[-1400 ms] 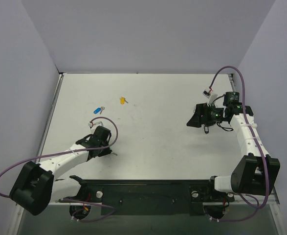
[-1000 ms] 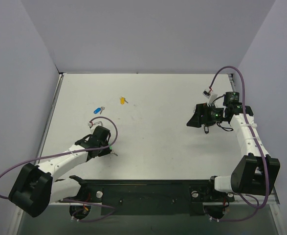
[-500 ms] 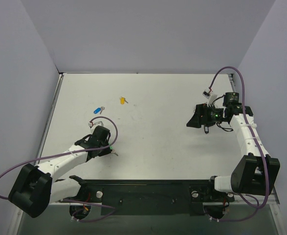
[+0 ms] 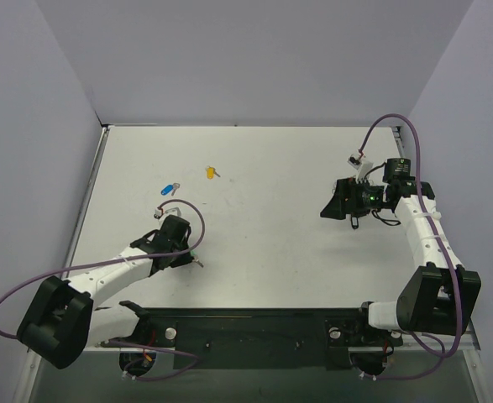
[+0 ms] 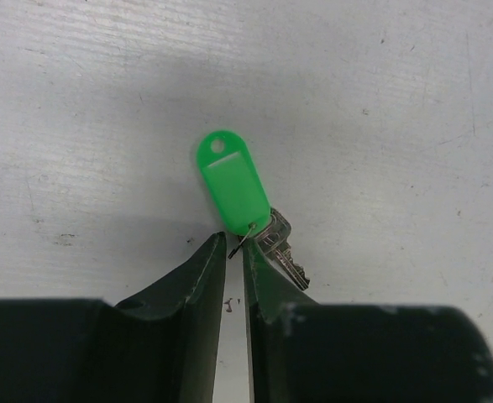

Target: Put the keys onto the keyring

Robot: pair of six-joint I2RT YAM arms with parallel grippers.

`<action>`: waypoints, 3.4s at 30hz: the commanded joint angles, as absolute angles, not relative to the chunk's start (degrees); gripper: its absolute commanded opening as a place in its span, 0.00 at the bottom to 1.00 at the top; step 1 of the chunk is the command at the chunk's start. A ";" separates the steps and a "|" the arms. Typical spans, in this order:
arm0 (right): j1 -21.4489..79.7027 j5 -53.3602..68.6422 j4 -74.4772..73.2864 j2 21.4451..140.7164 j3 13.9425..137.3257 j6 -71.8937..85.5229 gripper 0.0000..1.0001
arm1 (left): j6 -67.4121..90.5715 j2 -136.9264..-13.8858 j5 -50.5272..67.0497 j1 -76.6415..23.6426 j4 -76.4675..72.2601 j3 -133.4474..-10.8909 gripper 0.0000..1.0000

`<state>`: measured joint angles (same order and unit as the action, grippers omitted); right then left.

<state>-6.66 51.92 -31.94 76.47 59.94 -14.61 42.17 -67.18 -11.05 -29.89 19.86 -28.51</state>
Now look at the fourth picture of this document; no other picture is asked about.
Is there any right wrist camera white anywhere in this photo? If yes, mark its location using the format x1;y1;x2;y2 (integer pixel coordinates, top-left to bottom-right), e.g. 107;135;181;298
348;153;373;182

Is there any yellow tag key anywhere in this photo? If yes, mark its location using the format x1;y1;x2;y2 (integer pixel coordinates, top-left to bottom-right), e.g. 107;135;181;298
206;166;220;180

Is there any blue tag key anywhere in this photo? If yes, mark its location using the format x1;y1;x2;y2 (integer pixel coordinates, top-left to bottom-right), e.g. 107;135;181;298
160;182;181;196

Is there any green tag key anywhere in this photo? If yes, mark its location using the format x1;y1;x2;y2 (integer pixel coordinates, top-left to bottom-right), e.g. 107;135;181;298
191;252;204;268

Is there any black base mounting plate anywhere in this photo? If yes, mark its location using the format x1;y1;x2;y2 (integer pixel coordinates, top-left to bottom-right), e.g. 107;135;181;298
119;308;398;373

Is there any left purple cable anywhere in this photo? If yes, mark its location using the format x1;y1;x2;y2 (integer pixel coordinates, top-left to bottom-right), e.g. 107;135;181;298
0;201;207;383

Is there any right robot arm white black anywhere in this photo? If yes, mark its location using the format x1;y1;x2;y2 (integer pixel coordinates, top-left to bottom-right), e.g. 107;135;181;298
320;155;481;343

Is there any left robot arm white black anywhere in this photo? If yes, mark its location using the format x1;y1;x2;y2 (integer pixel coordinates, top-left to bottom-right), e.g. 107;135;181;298
16;215;193;369

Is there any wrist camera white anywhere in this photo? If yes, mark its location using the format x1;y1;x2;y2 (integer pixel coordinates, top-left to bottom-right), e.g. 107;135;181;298
153;207;182;220
348;153;373;182

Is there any black tag key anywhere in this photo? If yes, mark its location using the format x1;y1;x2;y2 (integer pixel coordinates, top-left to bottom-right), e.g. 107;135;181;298
350;216;359;230

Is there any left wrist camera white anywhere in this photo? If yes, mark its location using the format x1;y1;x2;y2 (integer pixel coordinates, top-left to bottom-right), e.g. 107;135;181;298
153;207;182;220

